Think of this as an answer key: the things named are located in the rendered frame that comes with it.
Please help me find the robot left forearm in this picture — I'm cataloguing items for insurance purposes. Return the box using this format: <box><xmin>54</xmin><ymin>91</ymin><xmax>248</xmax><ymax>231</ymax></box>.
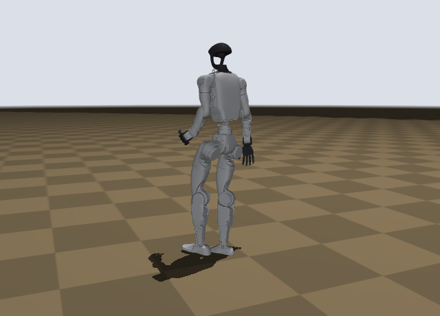
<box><xmin>183</xmin><ymin>107</ymin><xmax>206</xmax><ymax>141</ymax></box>

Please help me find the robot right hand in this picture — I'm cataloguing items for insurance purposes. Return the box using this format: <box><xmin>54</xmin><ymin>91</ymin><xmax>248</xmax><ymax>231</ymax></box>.
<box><xmin>239</xmin><ymin>136</ymin><xmax>254</xmax><ymax>166</ymax></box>

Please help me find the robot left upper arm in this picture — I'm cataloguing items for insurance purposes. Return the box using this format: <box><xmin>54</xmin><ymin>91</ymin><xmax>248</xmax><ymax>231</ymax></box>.
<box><xmin>197</xmin><ymin>74</ymin><xmax>214</xmax><ymax>118</ymax></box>

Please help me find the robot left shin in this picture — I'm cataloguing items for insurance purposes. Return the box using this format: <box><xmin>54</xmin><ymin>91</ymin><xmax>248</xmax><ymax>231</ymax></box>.
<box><xmin>191</xmin><ymin>192</ymin><xmax>209</xmax><ymax>247</ymax></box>

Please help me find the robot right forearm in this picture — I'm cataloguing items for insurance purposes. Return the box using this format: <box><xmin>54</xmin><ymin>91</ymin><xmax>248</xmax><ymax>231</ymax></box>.
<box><xmin>241</xmin><ymin>113</ymin><xmax>252</xmax><ymax>144</ymax></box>

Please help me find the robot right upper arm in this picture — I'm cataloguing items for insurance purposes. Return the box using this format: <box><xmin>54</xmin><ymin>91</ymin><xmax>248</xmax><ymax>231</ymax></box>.
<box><xmin>239</xmin><ymin>77</ymin><xmax>250</xmax><ymax>118</ymax></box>

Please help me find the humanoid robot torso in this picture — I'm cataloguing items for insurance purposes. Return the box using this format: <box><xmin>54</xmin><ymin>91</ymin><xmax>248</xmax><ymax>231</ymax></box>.
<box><xmin>210</xmin><ymin>69</ymin><xmax>241</xmax><ymax>155</ymax></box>

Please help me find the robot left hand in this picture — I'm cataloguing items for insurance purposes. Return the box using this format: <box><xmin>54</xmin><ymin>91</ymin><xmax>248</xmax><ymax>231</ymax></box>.
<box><xmin>179</xmin><ymin>130</ymin><xmax>193</xmax><ymax>145</ymax></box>

